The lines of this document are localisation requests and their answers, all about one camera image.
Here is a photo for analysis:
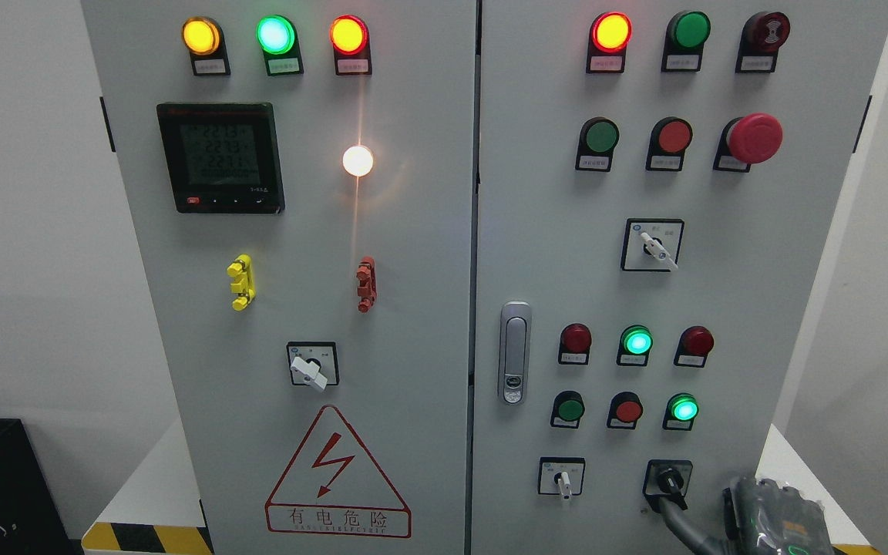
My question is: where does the black knob selector switch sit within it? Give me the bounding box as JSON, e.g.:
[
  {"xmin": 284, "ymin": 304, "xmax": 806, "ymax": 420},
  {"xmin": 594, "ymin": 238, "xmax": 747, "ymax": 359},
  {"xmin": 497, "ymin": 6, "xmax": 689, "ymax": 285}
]
[{"xmin": 644, "ymin": 459, "xmax": 694, "ymax": 513}]

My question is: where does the red terminal connector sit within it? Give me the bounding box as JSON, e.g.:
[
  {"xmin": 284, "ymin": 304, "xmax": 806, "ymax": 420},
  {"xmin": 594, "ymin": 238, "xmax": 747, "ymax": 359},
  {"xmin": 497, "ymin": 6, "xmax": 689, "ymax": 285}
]
[{"xmin": 355, "ymin": 256, "xmax": 378, "ymax": 314}]

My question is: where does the silver cabinet door latch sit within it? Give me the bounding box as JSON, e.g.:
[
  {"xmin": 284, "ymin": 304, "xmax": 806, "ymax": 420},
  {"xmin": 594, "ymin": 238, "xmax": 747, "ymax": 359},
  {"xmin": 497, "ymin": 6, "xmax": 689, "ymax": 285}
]
[{"xmin": 497, "ymin": 300, "xmax": 532, "ymax": 406}]

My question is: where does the dark red lamp middle left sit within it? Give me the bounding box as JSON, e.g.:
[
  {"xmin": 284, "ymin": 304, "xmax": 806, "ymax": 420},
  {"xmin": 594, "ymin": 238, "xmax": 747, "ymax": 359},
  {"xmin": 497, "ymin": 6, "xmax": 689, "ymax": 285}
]
[{"xmin": 557, "ymin": 323, "xmax": 593, "ymax": 365}]

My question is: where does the dark red lamp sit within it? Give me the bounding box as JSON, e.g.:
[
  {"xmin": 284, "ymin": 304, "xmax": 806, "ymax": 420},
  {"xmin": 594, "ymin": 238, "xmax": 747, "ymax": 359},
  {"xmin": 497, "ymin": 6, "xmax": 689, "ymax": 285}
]
[
  {"xmin": 673, "ymin": 325, "xmax": 715, "ymax": 368},
  {"xmin": 557, "ymin": 323, "xmax": 593, "ymax": 365}
]

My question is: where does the white lit indicator lamp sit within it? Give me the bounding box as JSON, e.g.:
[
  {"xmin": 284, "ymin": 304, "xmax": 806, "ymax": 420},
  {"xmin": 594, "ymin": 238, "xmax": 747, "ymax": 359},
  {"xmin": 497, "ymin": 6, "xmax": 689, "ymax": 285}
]
[{"xmin": 341, "ymin": 144, "xmax": 375, "ymax": 178}]

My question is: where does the left grey cabinet door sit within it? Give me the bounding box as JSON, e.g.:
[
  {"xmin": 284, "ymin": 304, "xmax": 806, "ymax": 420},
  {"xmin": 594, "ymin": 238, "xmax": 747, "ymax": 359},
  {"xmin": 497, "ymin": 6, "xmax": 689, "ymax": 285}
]
[{"xmin": 82, "ymin": 1, "xmax": 476, "ymax": 554}]

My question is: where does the grey cabinet door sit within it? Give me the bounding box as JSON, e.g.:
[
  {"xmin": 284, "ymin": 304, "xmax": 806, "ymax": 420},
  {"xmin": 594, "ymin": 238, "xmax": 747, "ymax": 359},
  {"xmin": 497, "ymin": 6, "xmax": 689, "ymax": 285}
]
[
  {"xmin": 82, "ymin": 1, "xmax": 476, "ymax": 554},
  {"xmin": 471, "ymin": 1, "xmax": 888, "ymax": 554}
]

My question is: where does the green push button lower row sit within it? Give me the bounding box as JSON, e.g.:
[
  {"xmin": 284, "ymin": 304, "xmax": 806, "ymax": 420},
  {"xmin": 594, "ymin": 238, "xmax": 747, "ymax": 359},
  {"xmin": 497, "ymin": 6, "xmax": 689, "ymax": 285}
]
[{"xmin": 550, "ymin": 390, "xmax": 585, "ymax": 429}]

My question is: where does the green push button row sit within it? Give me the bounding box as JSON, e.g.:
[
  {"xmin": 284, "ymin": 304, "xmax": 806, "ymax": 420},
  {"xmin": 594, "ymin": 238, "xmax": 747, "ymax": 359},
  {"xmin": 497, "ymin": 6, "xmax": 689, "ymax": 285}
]
[
  {"xmin": 575, "ymin": 116, "xmax": 620, "ymax": 173},
  {"xmin": 550, "ymin": 390, "xmax": 585, "ymax": 429}
]

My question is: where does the lit green lamp middle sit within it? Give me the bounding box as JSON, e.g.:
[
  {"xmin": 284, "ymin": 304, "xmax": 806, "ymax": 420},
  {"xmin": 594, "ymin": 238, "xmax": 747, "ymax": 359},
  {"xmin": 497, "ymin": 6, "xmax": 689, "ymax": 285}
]
[{"xmin": 616, "ymin": 325, "xmax": 654, "ymax": 368}]

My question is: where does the yellow terminal connector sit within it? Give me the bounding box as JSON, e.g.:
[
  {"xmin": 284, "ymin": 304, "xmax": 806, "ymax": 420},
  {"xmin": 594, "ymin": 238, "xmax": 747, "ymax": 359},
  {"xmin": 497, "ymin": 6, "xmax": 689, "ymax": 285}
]
[{"xmin": 227, "ymin": 254, "xmax": 257, "ymax": 311}]

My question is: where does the green push button upper row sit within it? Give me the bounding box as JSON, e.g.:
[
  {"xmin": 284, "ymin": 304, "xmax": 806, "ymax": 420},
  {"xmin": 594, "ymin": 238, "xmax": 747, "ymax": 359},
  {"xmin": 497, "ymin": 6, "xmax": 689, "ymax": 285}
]
[{"xmin": 575, "ymin": 116, "xmax": 620, "ymax": 173}]

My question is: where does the red push button lower row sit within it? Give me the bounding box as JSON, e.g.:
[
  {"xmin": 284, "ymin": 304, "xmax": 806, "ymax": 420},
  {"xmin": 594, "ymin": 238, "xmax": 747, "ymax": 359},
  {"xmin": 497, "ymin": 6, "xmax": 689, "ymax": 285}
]
[{"xmin": 606, "ymin": 391, "xmax": 644, "ymax": 431}]

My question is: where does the red push button row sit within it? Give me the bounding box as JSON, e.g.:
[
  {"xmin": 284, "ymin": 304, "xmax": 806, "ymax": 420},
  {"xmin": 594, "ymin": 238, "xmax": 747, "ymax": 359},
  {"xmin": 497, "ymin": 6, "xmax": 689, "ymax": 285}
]
[
  {"xmin": 645, "ymin": 116, "xmax": 693, "ymax": 172},
  {"xmin": 606, "ymin": 391, "xmax": 644, "ymax": 431}
]

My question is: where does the right grey cabinet door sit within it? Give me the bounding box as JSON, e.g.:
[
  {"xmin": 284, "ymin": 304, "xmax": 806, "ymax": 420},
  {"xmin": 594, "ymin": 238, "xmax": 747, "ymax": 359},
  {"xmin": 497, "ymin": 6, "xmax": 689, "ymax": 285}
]
[{"xmin": 471, "ymin": 1, "xmax": 888, "ymax": 554}]

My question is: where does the red electric hazard warning sticker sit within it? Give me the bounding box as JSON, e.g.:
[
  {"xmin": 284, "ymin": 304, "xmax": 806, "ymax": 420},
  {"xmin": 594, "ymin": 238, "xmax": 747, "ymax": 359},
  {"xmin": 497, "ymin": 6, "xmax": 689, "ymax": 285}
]
[{"xmin": 264, "ymin": 405, "xmax": 412, "ymax": 540}]

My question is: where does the black digital power meter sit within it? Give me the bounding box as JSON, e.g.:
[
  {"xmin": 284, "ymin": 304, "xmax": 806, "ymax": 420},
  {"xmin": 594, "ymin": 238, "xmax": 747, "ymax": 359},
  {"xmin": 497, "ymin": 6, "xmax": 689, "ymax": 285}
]
[{"xmin": 156, "ymin": 102, "xmax": 286, "ymax": 214}]

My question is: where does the dark red lamp middle right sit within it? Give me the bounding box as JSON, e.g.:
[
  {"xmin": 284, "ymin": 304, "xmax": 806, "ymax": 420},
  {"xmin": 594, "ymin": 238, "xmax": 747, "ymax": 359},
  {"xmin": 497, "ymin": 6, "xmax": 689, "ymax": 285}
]
[{"xmin": 673, "ymin": 325, "xmax": 715, "ymax": 368}]

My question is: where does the red-rimmed lit lamp left door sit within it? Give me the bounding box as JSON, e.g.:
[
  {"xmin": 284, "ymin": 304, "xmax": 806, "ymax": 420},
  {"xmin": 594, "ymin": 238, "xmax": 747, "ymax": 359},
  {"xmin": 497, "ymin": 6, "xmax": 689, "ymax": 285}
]
[{"xmin": 328, "ymin": 14, "xmax": 372, "ymax": 75}]

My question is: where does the red-rimmed lit lamp door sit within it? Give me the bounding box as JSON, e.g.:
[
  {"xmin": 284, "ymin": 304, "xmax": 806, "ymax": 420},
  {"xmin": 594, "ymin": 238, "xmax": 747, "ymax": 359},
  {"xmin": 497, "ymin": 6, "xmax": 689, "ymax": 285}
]
[
  {"xmin": 586, "ymin": 12, "xmax": 632, "ymax": 74},
  {"xmin": 328, "ymin": 14, "xmax": 372, "ymax": 75}
]

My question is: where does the red push button upper row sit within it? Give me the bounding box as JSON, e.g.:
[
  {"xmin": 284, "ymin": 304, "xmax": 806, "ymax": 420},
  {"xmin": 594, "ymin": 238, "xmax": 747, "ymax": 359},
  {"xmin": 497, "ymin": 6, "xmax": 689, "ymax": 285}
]
[{"xmin": 645, "ymin": 116, "xmax": 693, "ymax": 172}]

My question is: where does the lit green push button lower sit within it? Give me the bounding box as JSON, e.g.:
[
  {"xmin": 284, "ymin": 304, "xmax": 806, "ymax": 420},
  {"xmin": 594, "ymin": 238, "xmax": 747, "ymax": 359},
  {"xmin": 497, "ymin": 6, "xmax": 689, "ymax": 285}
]
[{"xmin": 661, "ymin": 392, "xmax": 700, "ymax": 431}]

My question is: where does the green indicator lamp top left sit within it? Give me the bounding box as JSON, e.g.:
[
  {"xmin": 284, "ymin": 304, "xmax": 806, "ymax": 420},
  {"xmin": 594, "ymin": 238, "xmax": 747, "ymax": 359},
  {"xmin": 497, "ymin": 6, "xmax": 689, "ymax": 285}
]
[{"xmin": 256, "ymin": 15, "xmax": 304, "ymax": 76}]

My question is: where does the red-rimmed lit lamp right door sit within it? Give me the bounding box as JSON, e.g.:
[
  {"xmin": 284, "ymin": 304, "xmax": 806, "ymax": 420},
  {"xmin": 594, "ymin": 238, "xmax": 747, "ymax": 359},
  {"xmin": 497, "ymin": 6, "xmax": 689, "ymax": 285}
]
[{"xmin": 586, "ymin": 12, "xmax": 632, "ymax": 74}]

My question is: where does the red mushroom emergency stop button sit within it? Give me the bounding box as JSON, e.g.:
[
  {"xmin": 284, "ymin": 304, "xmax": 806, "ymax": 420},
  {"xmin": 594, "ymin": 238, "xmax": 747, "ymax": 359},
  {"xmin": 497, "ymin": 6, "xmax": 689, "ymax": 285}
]
[{"xmin": 713, "ymin": 113, "xmax": 785, "ymax": 173}]

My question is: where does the yellow indicator lamp top left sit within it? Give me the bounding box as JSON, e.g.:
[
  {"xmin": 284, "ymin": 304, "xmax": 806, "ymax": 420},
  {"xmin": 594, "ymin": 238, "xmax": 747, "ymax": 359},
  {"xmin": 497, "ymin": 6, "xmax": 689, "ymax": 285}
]
[{"xmin": 182, "ymin": 15, "xmax": 231, "ymax": 77}]

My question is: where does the dark green lamp top right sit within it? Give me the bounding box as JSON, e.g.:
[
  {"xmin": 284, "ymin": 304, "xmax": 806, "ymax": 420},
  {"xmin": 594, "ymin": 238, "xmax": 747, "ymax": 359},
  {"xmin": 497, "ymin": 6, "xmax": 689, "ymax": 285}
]
[{"xmin": 661, "ymin": 11, "xmax": 711, "ymax": 72}]

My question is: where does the red black buzzer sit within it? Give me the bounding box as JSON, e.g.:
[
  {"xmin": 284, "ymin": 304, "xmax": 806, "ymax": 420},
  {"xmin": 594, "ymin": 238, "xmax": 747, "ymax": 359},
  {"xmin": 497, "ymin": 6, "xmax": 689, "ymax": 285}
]
[{"xmin": 735, "ymin": 12, "xmax": 792, "ymax": 74}]

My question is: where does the white-handled selector switch left door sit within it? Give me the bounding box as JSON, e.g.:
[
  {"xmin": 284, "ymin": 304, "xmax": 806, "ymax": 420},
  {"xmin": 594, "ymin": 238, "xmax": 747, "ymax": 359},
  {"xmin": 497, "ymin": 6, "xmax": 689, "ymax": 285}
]
[{"xmin": 286, "ymin": 341, "xmax": 341, "ymax": 392}]

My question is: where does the white-handled selector switch upper right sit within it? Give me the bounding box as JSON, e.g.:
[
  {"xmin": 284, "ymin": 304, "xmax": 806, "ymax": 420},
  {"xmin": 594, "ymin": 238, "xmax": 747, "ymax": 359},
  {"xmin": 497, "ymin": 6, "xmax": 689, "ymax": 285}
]
[{"xmin": 620, "ymin": 218, "xmax": 686, "ymax": 273}]

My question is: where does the white-handled selector switch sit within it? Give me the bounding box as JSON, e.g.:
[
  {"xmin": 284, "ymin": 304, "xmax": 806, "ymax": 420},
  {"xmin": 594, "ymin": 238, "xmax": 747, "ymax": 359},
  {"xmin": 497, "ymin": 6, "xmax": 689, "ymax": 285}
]
[
  {"xmin": 620, "ymin": 218, "xmax": 686, "ymax": 273},
  {"xmin": 536, "ymin": 456, "xmax": 587, "ymax": 503}
]

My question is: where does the white-handled selector switch lower right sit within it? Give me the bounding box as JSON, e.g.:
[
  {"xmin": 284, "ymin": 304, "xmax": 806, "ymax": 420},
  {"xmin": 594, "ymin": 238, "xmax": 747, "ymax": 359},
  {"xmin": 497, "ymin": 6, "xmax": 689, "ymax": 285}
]
[{"xmin": 536, "ymin": 456, "xmax": 587, "ymax": 503}]

